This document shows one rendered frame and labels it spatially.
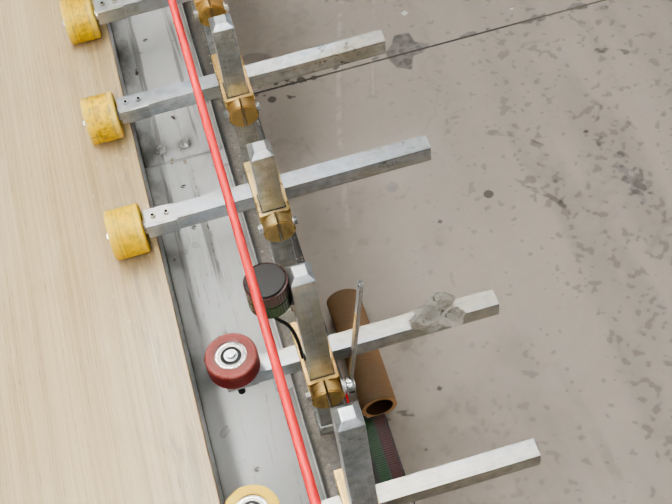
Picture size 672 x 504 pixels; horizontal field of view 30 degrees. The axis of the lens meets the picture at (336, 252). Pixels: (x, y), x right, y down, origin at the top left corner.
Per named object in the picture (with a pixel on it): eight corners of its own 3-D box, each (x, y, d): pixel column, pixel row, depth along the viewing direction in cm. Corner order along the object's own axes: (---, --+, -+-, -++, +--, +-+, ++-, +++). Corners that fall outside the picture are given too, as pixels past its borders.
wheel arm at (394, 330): (492, 300, 197) (492, 285, 194) (499, 318, 195) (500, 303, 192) (224, 377, 194) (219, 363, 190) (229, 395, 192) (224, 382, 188)
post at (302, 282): (341, 423, 207) (308, 256, 168) (346, 441, 205) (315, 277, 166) (320, 429, 207) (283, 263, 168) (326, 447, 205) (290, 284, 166)
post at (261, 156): (304, 309, 223) (267, 134, 184) (309, 325, 221) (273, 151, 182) (286, 315, 223) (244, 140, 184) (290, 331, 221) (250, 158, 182)
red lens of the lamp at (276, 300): (283, 266, 170) (281, 257, 168) (294, 301, 167) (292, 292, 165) (240, 278, 170) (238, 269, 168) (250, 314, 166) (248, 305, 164)
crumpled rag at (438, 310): (455, 287, 194) (455, 279, 192) (470, 323, 190) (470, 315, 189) (401, 303, 194) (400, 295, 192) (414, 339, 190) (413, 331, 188)
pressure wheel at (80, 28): (86, -12, 222) (98, 30, 221) (92, 0, 230) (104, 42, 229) (53, -4, 221) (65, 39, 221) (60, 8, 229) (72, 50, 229)
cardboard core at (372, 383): (358, 284, 291) (395, 393, 273) (360, 303, 297) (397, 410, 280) (325, 294, 290) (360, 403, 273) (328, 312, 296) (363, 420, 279)
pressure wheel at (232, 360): (260, 362, 197) (250, 324, 188) (272, 405, 193) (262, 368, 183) (211, 376, 197) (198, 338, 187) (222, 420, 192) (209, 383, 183)
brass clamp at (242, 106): (246, 66, 218) (241, 46, 214) (264, 122, 210) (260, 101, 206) (211, 75, 217) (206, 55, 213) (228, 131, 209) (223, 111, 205)
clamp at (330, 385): (323, 330, 197) (320, 313, 193) (346, 403, 189) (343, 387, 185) (289, 340, 196) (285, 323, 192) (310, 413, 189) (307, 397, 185)
